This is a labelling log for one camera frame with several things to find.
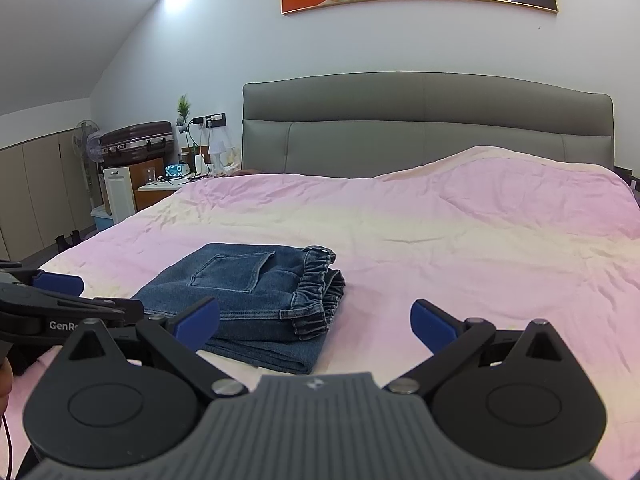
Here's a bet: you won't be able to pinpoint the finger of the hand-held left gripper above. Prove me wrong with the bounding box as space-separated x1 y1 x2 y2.
92 297 146 328
0 259 84 298

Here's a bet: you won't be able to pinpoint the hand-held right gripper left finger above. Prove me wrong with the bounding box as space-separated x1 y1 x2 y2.
52 296 249 400

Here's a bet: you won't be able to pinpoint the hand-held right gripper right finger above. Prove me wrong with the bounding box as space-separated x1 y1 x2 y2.
382 299 581 396

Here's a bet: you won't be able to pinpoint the blue denim pants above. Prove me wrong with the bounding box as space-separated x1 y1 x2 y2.
134 243 347 376

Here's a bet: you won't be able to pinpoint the blue plastic bin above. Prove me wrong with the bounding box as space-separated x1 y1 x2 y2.
91 205 114 233

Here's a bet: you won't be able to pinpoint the pink bed blanket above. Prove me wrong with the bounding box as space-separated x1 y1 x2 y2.
7 146 640 466

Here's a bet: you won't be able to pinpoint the beige wardrobe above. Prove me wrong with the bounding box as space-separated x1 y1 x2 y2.
0 127 103 263

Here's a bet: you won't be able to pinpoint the white cabinet door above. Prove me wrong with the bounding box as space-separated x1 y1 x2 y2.
103 166 138 225

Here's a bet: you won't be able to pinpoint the brown wooden cabinet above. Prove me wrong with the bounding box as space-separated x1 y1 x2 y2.
102 156 167 211

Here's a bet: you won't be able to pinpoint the standing electric fan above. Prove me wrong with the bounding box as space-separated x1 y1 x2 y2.
73 120 106 211

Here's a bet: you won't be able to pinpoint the dark maroon suitcase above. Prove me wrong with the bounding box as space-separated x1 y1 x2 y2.
100 121 174 168

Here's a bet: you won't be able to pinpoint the green plant in vase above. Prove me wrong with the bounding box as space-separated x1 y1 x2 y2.
175 94 194 153

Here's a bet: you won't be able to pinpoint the grey upholstered headboard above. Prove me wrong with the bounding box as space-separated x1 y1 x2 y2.
242 71 615 181

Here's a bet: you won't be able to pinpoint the thin black cable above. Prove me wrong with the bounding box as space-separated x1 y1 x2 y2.
0 410 16 466

